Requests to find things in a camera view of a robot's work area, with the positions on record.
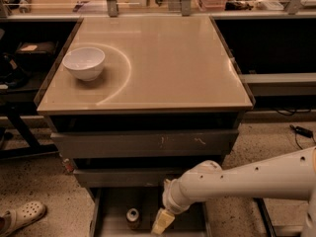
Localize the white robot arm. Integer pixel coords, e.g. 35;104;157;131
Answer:
152;147;316;237

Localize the grey open bottom drawer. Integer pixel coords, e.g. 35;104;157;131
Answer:
89;187;212;237

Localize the grey middle drawer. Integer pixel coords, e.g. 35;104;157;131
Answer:
74;168;187;188

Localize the black floor cable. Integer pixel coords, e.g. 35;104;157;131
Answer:
294;133;314;150

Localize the black case on shelf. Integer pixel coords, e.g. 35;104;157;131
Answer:
15;41;58;66

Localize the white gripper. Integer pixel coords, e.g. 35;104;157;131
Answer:
151;179;192;235

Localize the grey top drawer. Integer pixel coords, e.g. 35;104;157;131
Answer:
51;129;239;158

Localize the grey drawer cabinet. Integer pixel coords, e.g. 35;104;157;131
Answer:
34;15;257;237

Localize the black table leg frame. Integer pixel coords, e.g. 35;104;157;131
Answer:
0;102;57;160

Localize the black metal floor bar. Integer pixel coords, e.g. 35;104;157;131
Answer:
255;198;277;237

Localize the white clog shoe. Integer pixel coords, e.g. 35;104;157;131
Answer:
0;200;46;237

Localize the white ceramic bowl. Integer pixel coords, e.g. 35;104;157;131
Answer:
62;47;105;81

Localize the orange soda can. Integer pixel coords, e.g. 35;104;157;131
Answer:
125;208;141;229

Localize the black power adapter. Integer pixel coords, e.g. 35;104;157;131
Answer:
290;125;313;138

